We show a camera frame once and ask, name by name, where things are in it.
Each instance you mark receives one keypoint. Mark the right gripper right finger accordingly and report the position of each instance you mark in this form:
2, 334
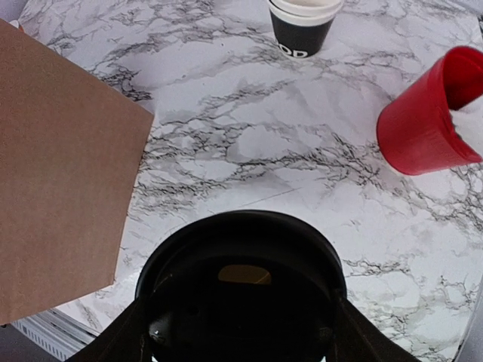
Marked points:
357, 339

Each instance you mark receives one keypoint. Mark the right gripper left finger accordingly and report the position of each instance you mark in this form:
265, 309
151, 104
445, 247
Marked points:
125, 339

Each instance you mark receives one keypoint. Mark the black plastic cup lid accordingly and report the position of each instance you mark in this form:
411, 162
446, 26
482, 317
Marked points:
245, 285

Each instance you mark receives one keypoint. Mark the brown paper bag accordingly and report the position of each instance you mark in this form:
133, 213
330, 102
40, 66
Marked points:
70, 150

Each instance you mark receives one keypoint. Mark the red cylindrical holder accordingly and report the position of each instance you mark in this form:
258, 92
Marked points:
415, 132

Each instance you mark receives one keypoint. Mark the stack of paper cups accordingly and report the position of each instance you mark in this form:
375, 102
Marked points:
301, 27

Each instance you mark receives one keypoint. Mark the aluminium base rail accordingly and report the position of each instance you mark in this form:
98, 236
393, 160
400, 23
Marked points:
56, 332

